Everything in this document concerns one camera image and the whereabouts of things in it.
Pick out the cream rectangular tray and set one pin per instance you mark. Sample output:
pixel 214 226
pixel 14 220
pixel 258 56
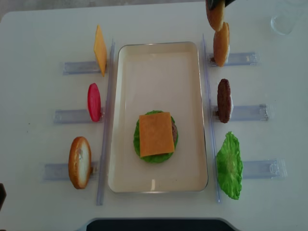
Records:
pixel 163 77

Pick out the meat patty on rack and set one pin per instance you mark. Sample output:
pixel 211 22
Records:
pixel 224 101

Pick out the tomato slice on rack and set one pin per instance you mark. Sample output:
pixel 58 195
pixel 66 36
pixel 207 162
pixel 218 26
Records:
pixel 94 102

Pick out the bun on rack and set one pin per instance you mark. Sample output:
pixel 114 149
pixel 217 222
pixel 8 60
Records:
pixel 221 43
pixel 79 164

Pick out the clear glass dish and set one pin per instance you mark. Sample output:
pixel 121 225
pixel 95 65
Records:
pixel 282 25

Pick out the left clear acrylic rack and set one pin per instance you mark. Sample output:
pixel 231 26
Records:
pixel 57 172

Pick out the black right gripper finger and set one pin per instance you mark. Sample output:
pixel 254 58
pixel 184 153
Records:
pixel 228 2
pixel 212 4

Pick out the meat patty in burger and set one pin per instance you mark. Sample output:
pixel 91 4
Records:
pixel 174 132

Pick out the lettuce leaf in burger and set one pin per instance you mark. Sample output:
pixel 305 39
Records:
pixel 136 142

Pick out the black device at table edge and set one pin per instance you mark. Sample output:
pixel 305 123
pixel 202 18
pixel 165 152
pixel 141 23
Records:
pixel 155 224

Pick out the clear acrylic rack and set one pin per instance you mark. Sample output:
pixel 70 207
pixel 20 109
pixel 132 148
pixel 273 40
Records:
pixel 265 169
pixel 57 172

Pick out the bun bottom on rack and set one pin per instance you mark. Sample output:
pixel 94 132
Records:
pixel 79 164

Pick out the right clear acrylic rack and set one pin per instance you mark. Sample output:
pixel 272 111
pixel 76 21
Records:
pixel 265 169

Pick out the cheese slice in burger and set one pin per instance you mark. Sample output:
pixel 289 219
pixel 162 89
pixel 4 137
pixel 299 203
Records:
pixel 156 136

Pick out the dark object at left edge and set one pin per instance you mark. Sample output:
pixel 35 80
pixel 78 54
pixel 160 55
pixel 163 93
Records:
pixel 3 194

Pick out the lettuce leaf on rack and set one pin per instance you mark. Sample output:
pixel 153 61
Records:
pixel 230 166

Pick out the sesame bun top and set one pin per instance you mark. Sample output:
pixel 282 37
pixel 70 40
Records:
pixel 216 16

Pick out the cheese slice on rack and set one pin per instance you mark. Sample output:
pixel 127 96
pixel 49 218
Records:
pixel 100 50

